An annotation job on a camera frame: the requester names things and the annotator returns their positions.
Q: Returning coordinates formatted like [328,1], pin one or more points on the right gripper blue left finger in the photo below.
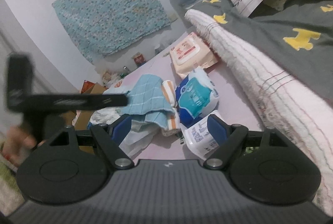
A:
[119,129]

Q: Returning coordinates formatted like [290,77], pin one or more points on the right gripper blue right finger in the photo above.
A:
[218,129]

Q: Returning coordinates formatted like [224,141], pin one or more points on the white plastic bag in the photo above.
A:
[130,135]

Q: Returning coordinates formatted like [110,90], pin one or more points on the white label wipes pack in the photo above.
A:
[198,139]

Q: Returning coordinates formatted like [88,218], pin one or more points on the light blue checked towel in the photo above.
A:
[146,101]

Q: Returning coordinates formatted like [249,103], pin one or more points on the blue white tissue pack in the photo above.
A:
[196,96]

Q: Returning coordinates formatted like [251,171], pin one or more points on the orange striped white towel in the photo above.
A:
[171,122]

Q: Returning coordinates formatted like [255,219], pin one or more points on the person's left hand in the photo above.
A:
[18,140]

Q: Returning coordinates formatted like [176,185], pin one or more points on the red snack bag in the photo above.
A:
[86,86]

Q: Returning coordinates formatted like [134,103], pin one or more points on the red can on floor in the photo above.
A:
[139,59]

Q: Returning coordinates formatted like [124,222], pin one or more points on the pink wet wipes pack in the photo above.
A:
[190,53]

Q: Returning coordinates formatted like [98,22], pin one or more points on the grey quilt yellow dogs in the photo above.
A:
[298,38]

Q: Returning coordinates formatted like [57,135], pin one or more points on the teal patterned wall cloth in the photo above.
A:
[99,28]

